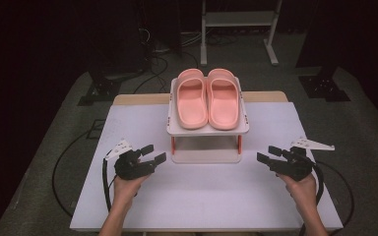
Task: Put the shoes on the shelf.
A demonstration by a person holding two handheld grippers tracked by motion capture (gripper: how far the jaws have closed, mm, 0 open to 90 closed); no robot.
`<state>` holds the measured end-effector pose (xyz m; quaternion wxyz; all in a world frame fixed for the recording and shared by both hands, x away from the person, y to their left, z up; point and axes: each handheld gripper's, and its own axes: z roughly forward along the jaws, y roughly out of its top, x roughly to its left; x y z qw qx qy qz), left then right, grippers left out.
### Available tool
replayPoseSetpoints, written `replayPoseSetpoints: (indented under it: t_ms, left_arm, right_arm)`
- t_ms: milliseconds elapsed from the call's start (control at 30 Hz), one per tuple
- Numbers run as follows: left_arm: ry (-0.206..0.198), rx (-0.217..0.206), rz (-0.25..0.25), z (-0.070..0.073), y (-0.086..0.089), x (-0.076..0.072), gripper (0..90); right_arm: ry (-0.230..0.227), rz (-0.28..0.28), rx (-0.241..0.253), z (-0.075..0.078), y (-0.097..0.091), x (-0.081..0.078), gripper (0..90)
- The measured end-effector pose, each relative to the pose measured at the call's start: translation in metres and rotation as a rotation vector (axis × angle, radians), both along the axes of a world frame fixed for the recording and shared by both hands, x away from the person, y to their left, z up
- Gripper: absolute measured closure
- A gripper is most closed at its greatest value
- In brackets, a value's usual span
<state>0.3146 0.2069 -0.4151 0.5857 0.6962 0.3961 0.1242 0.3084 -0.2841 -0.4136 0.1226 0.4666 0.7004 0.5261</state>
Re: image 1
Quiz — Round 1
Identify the pink slipper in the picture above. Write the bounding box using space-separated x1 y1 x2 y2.
206 67 241 131
175 68 210 131

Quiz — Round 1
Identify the black square floor frame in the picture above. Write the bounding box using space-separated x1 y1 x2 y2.
85 119 107 141

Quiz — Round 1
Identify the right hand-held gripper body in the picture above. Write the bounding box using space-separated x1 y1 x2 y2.
269 136 336 183

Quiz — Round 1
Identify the white shoe rack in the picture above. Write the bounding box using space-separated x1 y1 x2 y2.
165 76 251 165

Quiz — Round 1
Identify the bundle of floor cables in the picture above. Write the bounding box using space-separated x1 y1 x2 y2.
132 26 240 95

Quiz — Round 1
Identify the person's left hand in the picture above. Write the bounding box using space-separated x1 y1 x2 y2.
111 173 151 207

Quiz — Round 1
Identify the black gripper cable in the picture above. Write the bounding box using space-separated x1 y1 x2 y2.
297 159 356 236
101 156 118 212

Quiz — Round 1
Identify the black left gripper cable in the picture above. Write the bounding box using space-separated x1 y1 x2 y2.
101 156 118 212

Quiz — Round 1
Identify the black stand base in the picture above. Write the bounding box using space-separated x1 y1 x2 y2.
77 63 146 107
297 65 352 103

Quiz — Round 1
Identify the white metal stand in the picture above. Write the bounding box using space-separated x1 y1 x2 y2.
199 0 284 67

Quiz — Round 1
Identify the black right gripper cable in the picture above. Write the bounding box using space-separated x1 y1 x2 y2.
297 159 356 236

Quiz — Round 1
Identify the person's right hand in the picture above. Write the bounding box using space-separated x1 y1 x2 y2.
276 172 319 208

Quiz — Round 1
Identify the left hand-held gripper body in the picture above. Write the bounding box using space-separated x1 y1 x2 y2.
104 138 158 181

